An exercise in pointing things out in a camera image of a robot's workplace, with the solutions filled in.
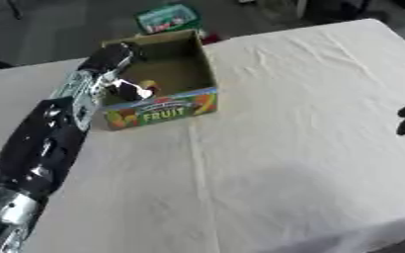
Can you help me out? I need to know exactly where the small red object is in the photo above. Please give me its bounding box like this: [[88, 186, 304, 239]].
[[201, 31, 225, 45]]

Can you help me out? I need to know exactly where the green and white package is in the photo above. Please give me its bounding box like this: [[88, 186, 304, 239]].
[[131, 3, 206, 36]]

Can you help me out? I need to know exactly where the cardboard box with fruit print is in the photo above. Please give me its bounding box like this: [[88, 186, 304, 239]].
[[99, 29, 220, 131]]

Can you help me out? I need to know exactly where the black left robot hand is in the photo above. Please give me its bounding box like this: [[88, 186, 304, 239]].
[[76, 42, 158, 102]]

